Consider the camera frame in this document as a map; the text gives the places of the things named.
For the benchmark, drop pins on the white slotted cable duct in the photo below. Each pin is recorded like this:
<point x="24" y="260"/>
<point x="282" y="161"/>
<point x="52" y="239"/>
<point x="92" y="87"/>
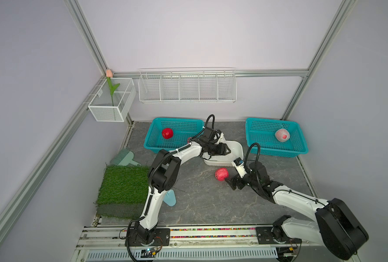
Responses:
<point x="169" y="254"/>

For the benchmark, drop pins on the red apple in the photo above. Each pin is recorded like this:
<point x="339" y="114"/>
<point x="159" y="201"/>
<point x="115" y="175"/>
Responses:
<point x="221" y="174"/>
<point x="284" y="136"/>
<point x="167" y="133"/>

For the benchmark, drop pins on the green artificial grass mat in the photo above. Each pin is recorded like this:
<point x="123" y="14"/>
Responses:
<point x="123" y="191"/>

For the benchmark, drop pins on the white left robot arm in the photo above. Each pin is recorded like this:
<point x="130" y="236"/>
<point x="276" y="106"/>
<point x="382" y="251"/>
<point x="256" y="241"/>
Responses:
<point x="163" y="173"/>

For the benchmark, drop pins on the aluminium frame post right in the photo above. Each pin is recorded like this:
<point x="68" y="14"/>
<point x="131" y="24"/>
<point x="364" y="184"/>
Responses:
<point x="334" y="28"/>

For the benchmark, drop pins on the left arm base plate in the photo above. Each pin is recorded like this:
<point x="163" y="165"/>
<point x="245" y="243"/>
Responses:
<point x="155" y="237"/>

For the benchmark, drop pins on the aluminium frame bar back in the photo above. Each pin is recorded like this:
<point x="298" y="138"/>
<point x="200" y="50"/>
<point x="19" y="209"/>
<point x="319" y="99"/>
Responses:
<point x="239" y="73"/>

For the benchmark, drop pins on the white plastic tub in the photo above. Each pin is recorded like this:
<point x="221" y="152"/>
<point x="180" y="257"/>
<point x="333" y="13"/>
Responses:
<point x="226" y="160"/>

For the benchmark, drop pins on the pale green brush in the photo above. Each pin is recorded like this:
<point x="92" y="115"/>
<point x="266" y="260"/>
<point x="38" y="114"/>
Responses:
<point x="124" y="158"/>

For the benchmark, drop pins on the aluminium frame post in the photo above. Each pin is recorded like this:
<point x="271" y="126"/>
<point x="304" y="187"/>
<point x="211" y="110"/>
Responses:
<point x="334" y="28"/>
<point x="78" y="16"/>

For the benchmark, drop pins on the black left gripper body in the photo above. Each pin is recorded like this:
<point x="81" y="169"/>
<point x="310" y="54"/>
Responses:
<point x="217" y="149"/>

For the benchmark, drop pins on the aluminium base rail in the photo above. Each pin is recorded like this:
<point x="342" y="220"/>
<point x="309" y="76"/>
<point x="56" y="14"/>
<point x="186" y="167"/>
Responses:
<point x="207" y="236"/>

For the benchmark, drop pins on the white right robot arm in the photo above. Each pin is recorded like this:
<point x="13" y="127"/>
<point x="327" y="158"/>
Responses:
<point x="330" y="223"/>

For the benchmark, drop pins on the teal plastic basket right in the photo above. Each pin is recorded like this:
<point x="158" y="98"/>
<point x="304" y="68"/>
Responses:
<point x="262" y="131"/>

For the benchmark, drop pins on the teal plastic basket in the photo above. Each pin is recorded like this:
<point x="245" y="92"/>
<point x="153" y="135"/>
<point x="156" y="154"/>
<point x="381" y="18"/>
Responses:
<point x="182" y="130"/>
<point x="262" y="131"/>

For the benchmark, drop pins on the light blue plastic trowel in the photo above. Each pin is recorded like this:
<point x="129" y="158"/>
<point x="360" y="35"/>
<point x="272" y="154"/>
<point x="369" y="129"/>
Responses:
<point x="170" y="198"/>

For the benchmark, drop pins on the artificial pink tulip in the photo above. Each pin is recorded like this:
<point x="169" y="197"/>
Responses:
<point x="112" y="87"/>

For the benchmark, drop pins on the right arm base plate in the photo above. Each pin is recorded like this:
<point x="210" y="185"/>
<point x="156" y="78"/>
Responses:
<point x="266" y="235"/>

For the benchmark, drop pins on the aluminium frame post left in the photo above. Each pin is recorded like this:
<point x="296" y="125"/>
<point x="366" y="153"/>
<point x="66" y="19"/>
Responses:
<point x="78" y="16"/>

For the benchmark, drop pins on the white wire basket small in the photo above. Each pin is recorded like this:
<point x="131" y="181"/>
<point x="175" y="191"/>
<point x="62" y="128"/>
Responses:
<point x="101" y="107"/>

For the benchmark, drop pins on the white wire shelf long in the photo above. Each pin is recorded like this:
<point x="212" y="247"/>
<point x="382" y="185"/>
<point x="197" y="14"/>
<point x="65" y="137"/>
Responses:
<point x="188" y="85"/>

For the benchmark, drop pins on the teal plastic basket left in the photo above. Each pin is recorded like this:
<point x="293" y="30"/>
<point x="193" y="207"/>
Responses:
<point x="182" y="130"/>

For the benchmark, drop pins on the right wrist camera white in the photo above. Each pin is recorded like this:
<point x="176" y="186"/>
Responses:
<point x="239" y="165"/>

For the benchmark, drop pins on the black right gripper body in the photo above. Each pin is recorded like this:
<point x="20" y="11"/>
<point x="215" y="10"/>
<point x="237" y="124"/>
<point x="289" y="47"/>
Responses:
<point x="240" y="182"/>

